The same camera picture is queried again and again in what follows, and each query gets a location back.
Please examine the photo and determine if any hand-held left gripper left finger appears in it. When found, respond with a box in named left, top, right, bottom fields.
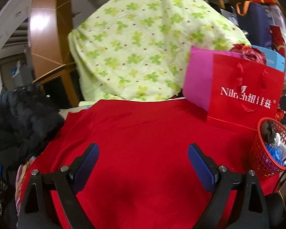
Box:
left=18, top=143, right=100, bottom=229

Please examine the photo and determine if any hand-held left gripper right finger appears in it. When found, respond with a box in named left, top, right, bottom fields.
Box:
left=187, top=144, right=270, bottom=229

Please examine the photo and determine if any black plastic bag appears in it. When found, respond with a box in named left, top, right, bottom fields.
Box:
left=261, top=121, right=280, bottom=148

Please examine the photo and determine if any blue and white packet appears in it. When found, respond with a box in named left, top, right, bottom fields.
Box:
left=263, top=142, right=286, bottom=166

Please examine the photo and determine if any red mesh basket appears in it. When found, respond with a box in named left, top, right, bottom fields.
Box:
left=249, top=117, right=286, bottom=178

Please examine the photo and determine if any red paper shopping bag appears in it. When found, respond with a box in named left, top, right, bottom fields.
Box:
left=182, top=46, right=285, bottom=130

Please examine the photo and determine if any light blue box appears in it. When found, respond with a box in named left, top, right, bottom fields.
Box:
left=251, top=45, right=285, bottom=72

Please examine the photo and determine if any striped colourful cloth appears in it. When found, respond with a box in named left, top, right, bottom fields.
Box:
left=15, top=157, right=37, bottom=207

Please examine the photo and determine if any red blanket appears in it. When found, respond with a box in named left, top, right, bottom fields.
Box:
left=19, top=99, right=284, bottom=229

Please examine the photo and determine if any red shiny foil wrap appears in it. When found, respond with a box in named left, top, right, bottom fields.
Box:
left=230, top=43, right=267, bottom=65

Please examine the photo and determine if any red and gold cloth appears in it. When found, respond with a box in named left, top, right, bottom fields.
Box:
left=269, top=25, right=286, bottom=58

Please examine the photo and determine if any black jacket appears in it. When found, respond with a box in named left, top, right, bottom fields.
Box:
left=0, top=83, right=65, bottom=170

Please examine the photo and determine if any brown door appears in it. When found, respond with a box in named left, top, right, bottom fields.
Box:
left=0, top=54, right=34, bottom=90

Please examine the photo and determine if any green floral quilt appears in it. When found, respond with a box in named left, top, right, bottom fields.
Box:
left=68, top=0, right=252, bottom=102

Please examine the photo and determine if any navy bag with orange handles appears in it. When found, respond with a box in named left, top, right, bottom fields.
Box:
left=236, top=1, right=272, bottom=48

